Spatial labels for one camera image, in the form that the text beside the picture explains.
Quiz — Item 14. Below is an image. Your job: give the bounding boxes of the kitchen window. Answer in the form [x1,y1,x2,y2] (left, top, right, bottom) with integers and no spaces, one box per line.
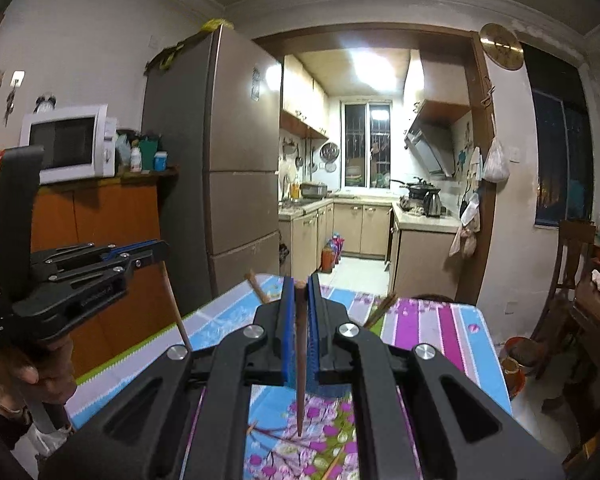
[341,100,393,188]

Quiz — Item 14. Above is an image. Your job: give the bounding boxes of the dark room window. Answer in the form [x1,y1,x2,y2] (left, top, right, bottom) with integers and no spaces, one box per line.
[522,42,596,228]

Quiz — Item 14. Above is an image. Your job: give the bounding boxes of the kitchen base cabinets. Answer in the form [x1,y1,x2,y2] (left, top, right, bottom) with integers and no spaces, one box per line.
[279,199,461,306]

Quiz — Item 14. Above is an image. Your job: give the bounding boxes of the white microwave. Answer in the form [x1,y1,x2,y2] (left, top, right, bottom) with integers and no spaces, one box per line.
[19,104,118,185]

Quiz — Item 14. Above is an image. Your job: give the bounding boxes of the hanging metal colander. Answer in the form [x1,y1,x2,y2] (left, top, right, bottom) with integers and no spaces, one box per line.
[320,142,341,171]

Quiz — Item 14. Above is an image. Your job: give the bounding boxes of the hanging kitchen cloths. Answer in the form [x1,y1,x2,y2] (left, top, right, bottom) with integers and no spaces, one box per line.
[450,190,481,258]

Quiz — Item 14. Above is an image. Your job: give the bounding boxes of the white hanging plastic bag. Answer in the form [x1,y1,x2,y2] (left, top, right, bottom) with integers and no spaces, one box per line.
[482,137,511,183]

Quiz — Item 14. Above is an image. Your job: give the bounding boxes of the person's left hand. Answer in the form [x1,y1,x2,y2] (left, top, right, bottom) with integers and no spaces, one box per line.
[0,335,78,412]

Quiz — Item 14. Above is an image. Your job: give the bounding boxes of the grey refrigerator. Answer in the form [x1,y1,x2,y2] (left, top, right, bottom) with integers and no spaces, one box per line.
[141,22,283,306]

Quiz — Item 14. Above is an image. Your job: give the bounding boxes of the wooden chair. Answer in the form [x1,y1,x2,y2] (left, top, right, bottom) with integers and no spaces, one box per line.
[530,219,598,376]

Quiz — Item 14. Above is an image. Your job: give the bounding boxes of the person's left forearm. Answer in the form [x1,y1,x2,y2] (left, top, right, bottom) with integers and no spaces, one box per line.
[0,400,46,480]

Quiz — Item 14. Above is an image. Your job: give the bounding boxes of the bunch of wooden chopsticks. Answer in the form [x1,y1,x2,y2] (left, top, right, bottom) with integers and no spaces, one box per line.
[245,270,397,330]

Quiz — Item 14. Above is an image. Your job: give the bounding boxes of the orange wooden cabinet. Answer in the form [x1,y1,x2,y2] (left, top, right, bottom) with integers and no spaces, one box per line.
[0,167,181,381]

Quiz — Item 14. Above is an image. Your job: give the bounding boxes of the wooden door frame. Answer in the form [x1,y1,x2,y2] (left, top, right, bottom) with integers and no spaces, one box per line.
[252,22,498,306]

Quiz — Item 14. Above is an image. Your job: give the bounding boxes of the gold bangle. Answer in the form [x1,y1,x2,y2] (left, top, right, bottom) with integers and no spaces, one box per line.
[0,377,28,417]

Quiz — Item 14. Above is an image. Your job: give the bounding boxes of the light tan single chopstick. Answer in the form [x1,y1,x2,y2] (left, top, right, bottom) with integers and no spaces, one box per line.
[159,259,195,355]

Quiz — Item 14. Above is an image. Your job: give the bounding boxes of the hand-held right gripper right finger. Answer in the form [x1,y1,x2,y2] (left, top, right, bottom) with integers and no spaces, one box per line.
[306,272,566,480]

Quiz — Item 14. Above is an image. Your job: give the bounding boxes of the green cup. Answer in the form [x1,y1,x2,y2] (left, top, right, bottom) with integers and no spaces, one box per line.
[139,136,160,171]

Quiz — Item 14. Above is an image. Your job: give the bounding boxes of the kitchen wall cabinets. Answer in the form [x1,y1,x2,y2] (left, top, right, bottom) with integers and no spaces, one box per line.
[280,50,471,141]

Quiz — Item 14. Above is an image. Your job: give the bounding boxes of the ceiling light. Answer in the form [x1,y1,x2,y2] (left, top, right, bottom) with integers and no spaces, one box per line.
[352,47,411,93]

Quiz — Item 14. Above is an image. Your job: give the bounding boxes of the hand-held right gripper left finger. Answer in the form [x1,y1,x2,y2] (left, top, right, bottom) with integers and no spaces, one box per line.
[40,276,298,480]

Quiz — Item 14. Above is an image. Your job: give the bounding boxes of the round gold wall clock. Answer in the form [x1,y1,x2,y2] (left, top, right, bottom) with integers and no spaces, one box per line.
[479,22,523,71]

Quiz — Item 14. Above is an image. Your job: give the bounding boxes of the black wok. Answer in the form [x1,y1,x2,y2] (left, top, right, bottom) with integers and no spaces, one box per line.
[391,176,438,200]

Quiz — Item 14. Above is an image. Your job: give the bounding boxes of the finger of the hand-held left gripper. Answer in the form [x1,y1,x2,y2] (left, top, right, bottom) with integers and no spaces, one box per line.
[29,240,171,267]
[47,251,170,286]

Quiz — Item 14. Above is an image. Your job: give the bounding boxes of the floral striped tablecloth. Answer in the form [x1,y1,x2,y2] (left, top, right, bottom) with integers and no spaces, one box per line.
[65,272,512,480]

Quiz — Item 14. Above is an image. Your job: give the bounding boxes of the dark brown single chopstick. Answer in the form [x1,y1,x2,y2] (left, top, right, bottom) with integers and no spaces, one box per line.
[294,281,307,437]

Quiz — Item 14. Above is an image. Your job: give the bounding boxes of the range hood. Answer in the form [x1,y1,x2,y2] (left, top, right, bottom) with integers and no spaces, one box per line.
[404,110,456,178]

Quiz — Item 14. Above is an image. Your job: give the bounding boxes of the yellow green bundle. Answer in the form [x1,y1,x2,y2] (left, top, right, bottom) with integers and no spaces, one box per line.
[147,19,233,72]

